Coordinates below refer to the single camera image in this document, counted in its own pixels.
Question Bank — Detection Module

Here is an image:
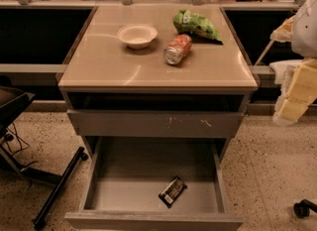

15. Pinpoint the grey drawer cabinet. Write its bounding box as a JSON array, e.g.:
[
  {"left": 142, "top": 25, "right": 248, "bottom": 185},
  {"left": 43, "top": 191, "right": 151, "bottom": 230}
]
[{"left": 58, "top": 4, "right": 258, "bottom": 156}]

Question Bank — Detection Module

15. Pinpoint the white rod with black tip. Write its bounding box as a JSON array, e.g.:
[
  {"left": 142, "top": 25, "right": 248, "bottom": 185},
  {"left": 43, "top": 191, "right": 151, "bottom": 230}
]
[{"left": 254, "top": 40, "right": 274, "bottom": 66}]

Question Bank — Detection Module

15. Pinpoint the white ceramic bowl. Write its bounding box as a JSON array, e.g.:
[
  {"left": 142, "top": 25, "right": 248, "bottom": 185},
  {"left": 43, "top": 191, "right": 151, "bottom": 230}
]
[{"left": 117, "top": 24, "right": 158, "bottom": 50}]

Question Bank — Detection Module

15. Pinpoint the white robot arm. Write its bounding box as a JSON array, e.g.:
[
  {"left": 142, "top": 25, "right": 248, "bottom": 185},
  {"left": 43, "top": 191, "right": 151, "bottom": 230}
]
[{"left": 270, "top": 0, "right": 317, "bottom": 126}]

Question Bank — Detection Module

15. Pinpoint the open middle drawer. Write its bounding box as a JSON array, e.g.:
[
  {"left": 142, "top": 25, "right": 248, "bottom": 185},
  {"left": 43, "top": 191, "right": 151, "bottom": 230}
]
[{"left": 65, "top": 137, "right": 243, "bottom": 231}]

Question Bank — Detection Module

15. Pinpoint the orange soda can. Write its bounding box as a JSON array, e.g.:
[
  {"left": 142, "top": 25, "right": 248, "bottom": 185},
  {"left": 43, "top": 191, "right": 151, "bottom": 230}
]
[{"left": 163, "top": 34, "right": 192, "bottom": 65}]

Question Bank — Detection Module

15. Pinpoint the black rxbar chocolate bar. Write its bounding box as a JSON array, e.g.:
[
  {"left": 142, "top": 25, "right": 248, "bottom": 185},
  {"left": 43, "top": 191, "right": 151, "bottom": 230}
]
[{"left": 158, "top": 175, "right": 187, "bottom": 208}]

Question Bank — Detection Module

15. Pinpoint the closed top drawer front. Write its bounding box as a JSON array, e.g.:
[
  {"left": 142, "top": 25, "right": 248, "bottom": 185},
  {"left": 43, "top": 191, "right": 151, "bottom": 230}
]
[{"left": 67, "top": 109, "right": 244, "bottom": 138}]

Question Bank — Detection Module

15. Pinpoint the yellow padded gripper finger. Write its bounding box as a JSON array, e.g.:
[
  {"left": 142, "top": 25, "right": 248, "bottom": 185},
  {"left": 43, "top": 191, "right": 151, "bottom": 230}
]
[
  {"left": 272, "top": 58, "right": 317, "bottom": 126},
  {"left": 270, "top": 16, "right": 294, "bottom": 43}
]

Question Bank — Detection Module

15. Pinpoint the black chair with base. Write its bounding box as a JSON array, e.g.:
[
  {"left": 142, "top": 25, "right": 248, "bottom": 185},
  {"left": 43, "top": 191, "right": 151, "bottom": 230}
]
[{"left": 0, "top": 75, "right": 89, "bottom": 231}]

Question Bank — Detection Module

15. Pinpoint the green chip bag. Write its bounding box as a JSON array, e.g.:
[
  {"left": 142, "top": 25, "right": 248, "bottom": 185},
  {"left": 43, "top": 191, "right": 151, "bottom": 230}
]
[{"left": 172, "top": 10, "right": 221, "bottom": 42}]

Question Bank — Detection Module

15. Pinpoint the white curved robot base part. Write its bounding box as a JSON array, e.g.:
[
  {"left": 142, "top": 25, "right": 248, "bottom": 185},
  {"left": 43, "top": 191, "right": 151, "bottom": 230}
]
[{"left": 269, "top": 59, "right": 301, "bottom": 84}]

